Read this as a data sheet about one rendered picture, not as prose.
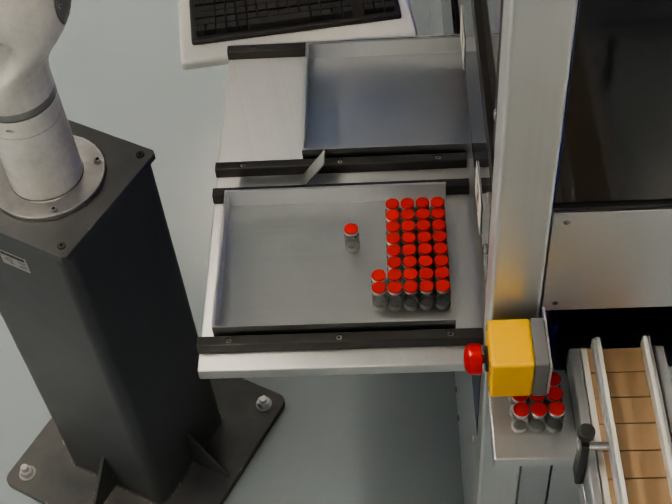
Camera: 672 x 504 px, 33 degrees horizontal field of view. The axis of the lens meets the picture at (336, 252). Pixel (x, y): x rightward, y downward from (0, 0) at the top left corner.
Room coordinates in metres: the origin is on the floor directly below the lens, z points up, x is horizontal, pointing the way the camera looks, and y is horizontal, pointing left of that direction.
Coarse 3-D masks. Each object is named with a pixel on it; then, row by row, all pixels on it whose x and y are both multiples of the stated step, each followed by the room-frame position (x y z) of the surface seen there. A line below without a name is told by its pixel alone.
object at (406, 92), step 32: (320, 64) 1.51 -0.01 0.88; (352, 64) 1.50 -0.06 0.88; (384, 64) 1.49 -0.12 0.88; (416, 64) 1.48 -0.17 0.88; (448, 64) 1.47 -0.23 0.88; (320, 96) 1.43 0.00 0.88; (352, 96) 1.42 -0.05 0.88; (384, 96) 1.41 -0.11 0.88; (416, 96) 1.40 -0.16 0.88; (448, 96) 1.39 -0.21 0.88; (320, 128) 1.35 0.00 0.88; (352, 128) 1.34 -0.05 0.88; (384, 128) 1.33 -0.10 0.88; (416, 128) 1.33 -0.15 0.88; (448, 128) 1.32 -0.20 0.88
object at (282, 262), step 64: (256, 192) 1.19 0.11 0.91; (320, 192) 1.18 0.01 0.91; (384, 192) 1.18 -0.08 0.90; (256, 256) 1.09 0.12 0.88; (320, 256) 1.08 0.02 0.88; (384, 256) 1.06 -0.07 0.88; (448, 256) 1.05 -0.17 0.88; (256, 320) 0.97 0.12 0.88; (320, 320) 0.96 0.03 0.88; (384, 320) 0.92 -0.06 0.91; (448, 320) 0.91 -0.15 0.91
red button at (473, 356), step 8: (472, 344) 0.80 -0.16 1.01; (480, 344) 0.80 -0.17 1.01; (464, 352) 0.80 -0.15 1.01; (472, 352) 0.79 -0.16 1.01; (480, 352) 0.79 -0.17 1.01; (464, 360) 0.79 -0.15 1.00; (472, 360) 0.78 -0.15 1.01; (480, 360) 0.78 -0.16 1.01; (472, 368) 0.77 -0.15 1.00; (480, 368) 0.77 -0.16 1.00
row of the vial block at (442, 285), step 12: (432, 204) 1.12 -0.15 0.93; (432, 216) 1.10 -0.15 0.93; (444, 216) 1.09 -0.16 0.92; (432, 228) 1.08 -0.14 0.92; (444, 228) 1.07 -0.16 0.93; (432, 240) 1.07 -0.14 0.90; (444, 240) 1.05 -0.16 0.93; (432, 252) 1.05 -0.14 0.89; (444, 252) 1.02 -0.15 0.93; (444, 264) 1.00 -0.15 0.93; (444, 276) 0.98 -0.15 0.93; (444, 288) 0.96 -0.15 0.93; (444, 300) 0.95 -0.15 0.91
